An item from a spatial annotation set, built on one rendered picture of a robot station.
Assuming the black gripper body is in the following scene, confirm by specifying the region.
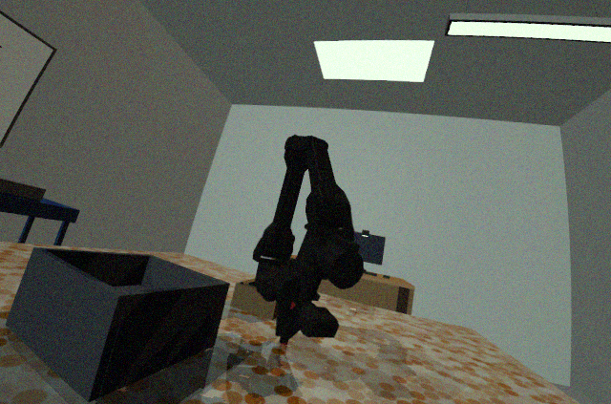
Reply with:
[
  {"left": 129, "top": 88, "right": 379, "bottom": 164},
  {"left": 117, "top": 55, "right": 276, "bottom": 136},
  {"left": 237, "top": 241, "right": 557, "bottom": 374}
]
[{"left": 288, "top": 255, "right": 339, "bottom": 338}]

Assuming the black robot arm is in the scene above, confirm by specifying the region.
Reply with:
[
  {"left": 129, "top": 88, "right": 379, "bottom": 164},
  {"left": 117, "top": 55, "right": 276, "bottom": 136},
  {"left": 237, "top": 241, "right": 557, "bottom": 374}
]
[{"left": 249, "top": 135, "right": 365, "bottom": 302}]

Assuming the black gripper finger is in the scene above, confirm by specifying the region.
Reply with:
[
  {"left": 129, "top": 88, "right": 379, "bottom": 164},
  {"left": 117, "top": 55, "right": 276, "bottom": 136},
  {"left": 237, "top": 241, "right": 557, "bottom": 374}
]
[
  {"left": 275, "top": 299, "right": 292, "bottom": 336},
  {"left": 279, "top": 308, "right": 299, "bottom": 343}
]

